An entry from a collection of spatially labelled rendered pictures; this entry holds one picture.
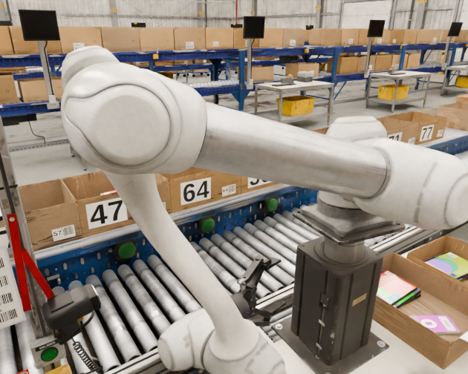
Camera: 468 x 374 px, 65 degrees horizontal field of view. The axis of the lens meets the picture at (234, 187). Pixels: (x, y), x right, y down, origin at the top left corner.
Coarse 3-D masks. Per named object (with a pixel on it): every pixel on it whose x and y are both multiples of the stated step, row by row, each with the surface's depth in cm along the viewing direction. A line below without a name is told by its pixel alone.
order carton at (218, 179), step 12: (192, 168) 202; (180, 180) 166; (192, 180) 170; (216, 180) 178; (228, 180) 182; (240, 180) 187; (180, 192) 168; (216, 192) 180; (240, 192) 189; (180, 204) 171; (192, 204) 175
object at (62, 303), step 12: (84, 288) 88; (48, 300) 85; (60, 300) 84; (72, 300) 84; (84, 300) 85; (96, 300) 86; (48, 312) 82; (60, 312) 82; (72, 312) 84; (84, 312) 85; (48, 324) 82; (60, 324) 83; (72, 324) 86; (60, 336) 87; (72, 336) 87
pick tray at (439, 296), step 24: (384, 264) 145; (408, 264) 142; (432, 288) 135; (456, 288) 128; (384, 312) 121; (408, 312) 127; (432, 312) 128; (456, 312) 128; (408, 336) 115; (432, 336) 107; (456, 336) 118; (432, 360) 109
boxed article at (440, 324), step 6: (414, 318) 123; (420, 318) 123; (426, 318) 123; (432, 318) 123; (438, 318) 123; (444, 318) 123; (426, 324) 121; (432, 324) 121; (438, 324) 121; (444, 324) 121; (450, 324) 121; (432, 330) 118; (438, 330) 118; (444, 330) 118; (450, 330) 118; (456, 330) 118
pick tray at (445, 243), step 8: (432, 240) 154; (440, 240) 157; (448, 240) 159; (456, 240) 156; (424, 248) 152; (432, 248) 156; (440, 248) 160; (448, 248) 160; (456, 248) 157; (464, 248) 154; (408, 256) 145; (416, 256) 150; (424, 256) 154; (432, 256) 158; (464, 256) 154; (424, 264) 140; (440, 272) 135; (456, 280) 130; (464, 280) 144; (464, 288) 128
